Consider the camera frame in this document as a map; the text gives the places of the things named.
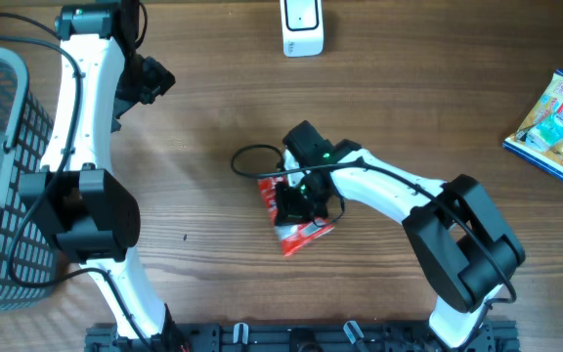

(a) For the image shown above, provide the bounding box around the black cable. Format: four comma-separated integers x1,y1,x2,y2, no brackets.
0,12,151,352
230,143,518,343

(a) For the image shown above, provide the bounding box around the small teal tissue pack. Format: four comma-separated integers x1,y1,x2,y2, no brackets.
525,113,563,152

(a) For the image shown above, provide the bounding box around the cream wet wipes pack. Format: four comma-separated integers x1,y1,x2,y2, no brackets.
502,69,563,181

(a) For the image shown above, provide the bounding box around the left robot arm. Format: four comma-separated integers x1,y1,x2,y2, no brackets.
20,1,183,351

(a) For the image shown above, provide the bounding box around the left black cable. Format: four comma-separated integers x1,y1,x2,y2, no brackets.
0,12,151,352

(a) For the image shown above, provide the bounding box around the black mounting rail base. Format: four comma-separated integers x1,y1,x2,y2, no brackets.
83,320,522,352

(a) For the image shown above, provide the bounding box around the right black cable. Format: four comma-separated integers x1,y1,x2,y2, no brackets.
230,143,518,343

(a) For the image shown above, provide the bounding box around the white barcode scanner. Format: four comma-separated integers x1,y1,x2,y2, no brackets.
280,0,325,58

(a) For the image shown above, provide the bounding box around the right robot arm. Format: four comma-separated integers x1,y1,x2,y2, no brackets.
275,121,526,348

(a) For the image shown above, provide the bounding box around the red candy bag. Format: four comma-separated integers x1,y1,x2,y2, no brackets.
258,177,335,257

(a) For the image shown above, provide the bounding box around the grey plastic shopping basket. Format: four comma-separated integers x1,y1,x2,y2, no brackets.
0,47,61,317

